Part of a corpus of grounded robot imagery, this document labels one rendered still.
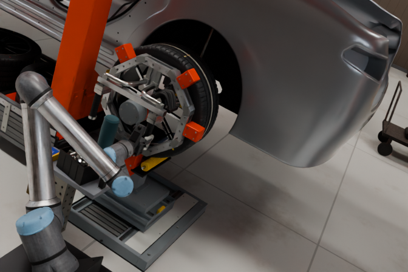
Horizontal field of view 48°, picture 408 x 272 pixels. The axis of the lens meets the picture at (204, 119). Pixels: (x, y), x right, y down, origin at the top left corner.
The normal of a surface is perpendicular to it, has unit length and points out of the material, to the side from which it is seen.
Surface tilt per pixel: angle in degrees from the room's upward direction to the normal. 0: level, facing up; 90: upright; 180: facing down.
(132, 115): 90
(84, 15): 90
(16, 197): 0
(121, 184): 67
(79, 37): 90
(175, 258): 0
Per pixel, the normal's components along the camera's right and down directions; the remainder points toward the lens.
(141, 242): 0.33, -0.86
